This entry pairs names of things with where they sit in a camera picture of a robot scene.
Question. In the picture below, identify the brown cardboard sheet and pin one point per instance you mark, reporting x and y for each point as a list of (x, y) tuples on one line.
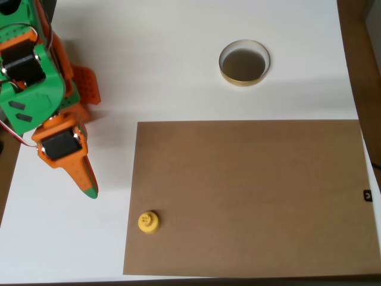
[(253, 193)]

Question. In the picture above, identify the yellow plastic peg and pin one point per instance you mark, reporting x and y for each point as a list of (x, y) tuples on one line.
[(148, 223)]

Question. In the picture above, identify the round gold-rimmed bowl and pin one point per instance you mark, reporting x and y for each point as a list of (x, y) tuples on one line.
[(244, 82)]

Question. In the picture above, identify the small black tag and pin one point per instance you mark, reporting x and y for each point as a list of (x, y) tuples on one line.
[(367, 195)]

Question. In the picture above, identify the orange robot base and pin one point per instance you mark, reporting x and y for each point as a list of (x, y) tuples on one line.
[(87, 86)]

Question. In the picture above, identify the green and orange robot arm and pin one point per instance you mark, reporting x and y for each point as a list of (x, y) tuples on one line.
[(29, 101)]

